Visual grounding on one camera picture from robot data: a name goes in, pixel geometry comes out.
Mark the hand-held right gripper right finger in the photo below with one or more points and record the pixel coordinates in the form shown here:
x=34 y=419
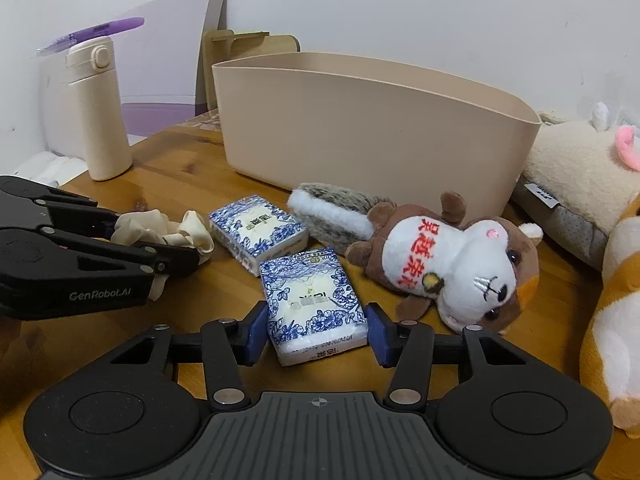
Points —
x=377 y=337

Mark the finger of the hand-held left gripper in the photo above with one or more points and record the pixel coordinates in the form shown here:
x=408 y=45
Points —
x=65 y=210
x=170 y=260

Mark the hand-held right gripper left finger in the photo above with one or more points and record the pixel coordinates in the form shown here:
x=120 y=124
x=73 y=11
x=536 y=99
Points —
x=255 y=332

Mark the cream scrunchie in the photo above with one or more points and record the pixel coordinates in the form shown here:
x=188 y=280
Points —
x=190 y=235

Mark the blue white tissue pack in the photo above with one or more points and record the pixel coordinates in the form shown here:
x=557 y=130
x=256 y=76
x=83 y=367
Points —
x=257 y=232
x=312 y=305

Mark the beige plastic container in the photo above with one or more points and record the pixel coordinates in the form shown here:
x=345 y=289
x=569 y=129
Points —
x=370 y=125

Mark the white printed bedsheet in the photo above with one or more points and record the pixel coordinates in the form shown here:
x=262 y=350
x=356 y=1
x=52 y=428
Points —
x=52 y=167

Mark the brown white squirrel plush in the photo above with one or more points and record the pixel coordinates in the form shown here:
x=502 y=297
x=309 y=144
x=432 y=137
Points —
x=440 y=260

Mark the white thermos bottle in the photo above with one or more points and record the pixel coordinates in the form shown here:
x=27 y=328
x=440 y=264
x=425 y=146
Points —
x=100 y=115

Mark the floral table mat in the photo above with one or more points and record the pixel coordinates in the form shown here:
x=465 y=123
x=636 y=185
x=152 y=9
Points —
x=205 y=120

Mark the purple pen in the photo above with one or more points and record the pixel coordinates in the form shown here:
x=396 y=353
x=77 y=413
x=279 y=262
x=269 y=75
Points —
x=95 y=32

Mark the lavender white headboard panel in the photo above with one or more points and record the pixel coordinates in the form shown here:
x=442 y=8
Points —
x=170 y=50

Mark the wooden desktop stand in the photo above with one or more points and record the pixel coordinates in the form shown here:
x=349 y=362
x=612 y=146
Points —
x=240 y=52

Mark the orange white hamster plush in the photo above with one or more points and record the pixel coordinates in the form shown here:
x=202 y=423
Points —
x=617 y=320

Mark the cream plush pillow pink ear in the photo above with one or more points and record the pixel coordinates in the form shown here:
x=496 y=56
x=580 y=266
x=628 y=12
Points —
x=580 y=170

